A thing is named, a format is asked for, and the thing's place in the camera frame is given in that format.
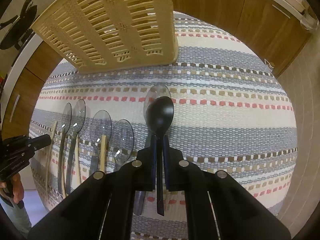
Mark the wooden chopstick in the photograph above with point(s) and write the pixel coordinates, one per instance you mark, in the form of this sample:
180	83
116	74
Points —
102	153
77	164
49	152

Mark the black wok with lid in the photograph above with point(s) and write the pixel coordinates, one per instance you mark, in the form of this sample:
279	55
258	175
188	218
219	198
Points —
19	30

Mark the beige plastic utensil basket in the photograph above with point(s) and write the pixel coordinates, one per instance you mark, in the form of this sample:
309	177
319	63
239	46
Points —
102	35

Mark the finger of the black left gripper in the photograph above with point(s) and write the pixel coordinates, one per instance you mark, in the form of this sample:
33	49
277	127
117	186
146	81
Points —
39	142

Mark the black plastic spoon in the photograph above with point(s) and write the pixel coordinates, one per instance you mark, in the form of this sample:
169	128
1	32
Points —
159	116

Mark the person's left hand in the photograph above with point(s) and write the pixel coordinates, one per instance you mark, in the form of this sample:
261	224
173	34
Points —
18	190

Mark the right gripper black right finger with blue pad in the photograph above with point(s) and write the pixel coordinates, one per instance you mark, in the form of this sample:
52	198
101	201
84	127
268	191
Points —
217	206

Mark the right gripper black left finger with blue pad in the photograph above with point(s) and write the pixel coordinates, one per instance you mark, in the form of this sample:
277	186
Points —
102	206

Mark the striped woven table mat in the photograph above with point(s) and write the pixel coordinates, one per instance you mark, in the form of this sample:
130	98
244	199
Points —
230	111

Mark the clear plastic spoon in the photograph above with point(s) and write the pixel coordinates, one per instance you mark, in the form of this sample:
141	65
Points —
101	125
121	142
65	125
78	119

